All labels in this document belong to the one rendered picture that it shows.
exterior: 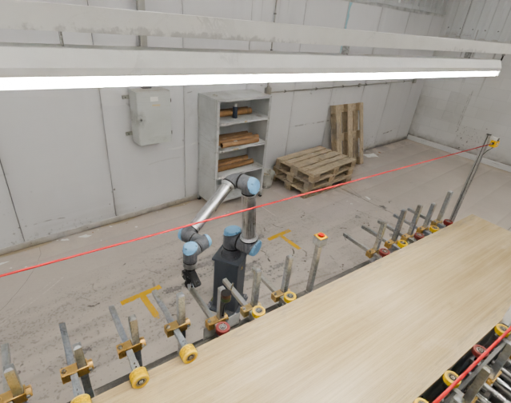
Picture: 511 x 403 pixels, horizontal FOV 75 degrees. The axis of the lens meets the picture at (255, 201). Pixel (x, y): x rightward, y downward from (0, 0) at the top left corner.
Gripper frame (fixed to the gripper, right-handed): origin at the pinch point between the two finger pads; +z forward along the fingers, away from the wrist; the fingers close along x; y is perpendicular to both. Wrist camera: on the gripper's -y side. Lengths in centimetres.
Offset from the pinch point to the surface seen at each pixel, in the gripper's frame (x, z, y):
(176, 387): 36, -9, -61
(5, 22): 69, -161, -65
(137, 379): 51, -16, -53
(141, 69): 45, -153, -68
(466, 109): -769, -15, 201
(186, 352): 26, -16, -51
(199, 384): 26, -9, -65
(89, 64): 56, -154, -68
